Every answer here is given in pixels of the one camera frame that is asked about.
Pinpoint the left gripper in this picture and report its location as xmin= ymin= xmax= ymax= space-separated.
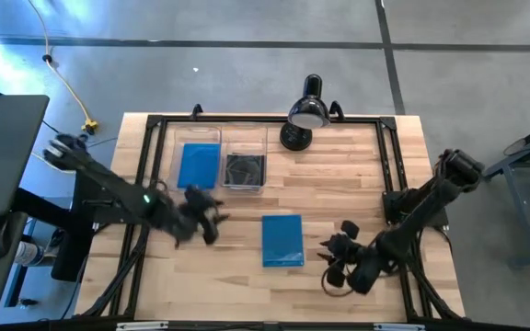
xmin=171 ymin=185 xmax=232 ymax=247

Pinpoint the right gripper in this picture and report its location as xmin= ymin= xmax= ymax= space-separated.
xmin=316 ymin=219 xmax=363 ymax=291

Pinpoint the black CD jewel case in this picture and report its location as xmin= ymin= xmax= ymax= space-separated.
xmin=225 ymin=153 xmax=267 ymax=188

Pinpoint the blue plastic disc case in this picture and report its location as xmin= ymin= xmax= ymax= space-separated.
xmin=260 ymin=213 xmax=305 ymax=268
xmin=176 ymin=143 xmax=223 ymax=190

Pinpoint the clear plastic bin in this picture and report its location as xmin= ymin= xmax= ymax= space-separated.
xmin=220 ymin=124 xmax=270 ymax=195
xmin=168 ymin=124 xmax=224 ymax=193

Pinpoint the black desk lamp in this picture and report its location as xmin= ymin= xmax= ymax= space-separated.
xmin=279 ymin=73 xmax=332 ymax=153

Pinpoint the black desk stand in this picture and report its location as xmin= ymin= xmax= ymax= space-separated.
xmin=11 ymin=188 xmax=96 ymax=282

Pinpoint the clear plastic water bottle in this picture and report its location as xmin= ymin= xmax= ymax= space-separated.
xmin=14 ymin=240 xmax=46 ymax=268

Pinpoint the dark grey flat panel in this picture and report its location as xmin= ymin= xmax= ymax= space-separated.
xmin=0 ymin=94 xmax=51 ymax=218

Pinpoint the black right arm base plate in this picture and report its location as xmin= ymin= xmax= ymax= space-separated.
xmin=382 ymin=190 xmax=450 ymax=230

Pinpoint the black aluminium table frame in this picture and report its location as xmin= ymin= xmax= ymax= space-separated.
xmin=80 ymin=113 xmax=467 ymax=323

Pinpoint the white metal bracket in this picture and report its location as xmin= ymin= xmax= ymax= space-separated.
xmin=116 ymin=321 xmax=169 ymax=331
xmin=374 ymin=323 xmax=426 ymax=331

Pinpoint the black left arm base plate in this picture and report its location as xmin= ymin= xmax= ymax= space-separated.
xmin=74 ymin=160 xmax=160 ymax=226

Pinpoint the yellow extension cable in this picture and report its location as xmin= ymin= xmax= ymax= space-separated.
xmin=26 ymin=0 xmax=100 ymax=136

